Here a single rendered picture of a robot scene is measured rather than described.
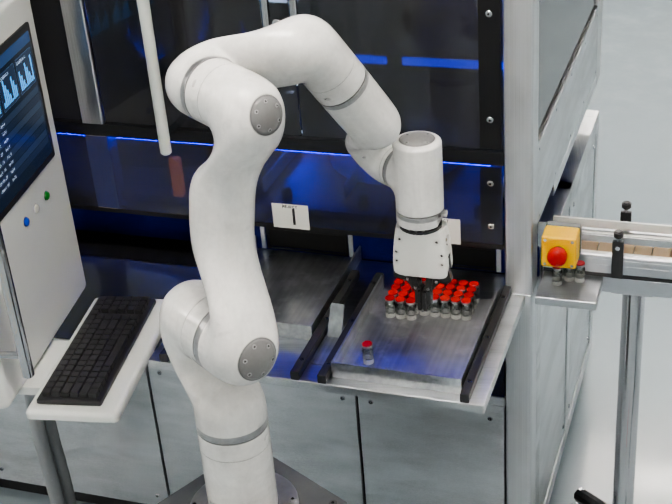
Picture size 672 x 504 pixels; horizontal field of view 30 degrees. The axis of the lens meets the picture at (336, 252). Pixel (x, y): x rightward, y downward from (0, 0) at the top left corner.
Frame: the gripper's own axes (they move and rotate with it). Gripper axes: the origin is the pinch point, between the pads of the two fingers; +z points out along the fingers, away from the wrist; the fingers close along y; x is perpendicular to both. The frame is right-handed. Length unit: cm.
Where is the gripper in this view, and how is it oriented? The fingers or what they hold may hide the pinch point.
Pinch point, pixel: (423, 297)
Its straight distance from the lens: 228.1
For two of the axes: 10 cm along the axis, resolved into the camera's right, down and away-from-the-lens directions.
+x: -3.2, 4.9, -8.1
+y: -9.5, -1.0, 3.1
